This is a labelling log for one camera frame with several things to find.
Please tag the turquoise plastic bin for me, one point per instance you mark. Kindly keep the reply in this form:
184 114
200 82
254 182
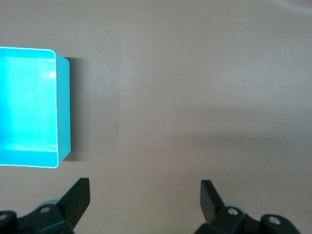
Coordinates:
26 107

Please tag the brown table mat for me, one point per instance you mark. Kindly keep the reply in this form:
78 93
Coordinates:
182 97

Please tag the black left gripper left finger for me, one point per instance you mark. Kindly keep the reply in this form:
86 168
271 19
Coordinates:
73 202

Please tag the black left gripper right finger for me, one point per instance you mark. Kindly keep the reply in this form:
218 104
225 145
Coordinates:
212 207

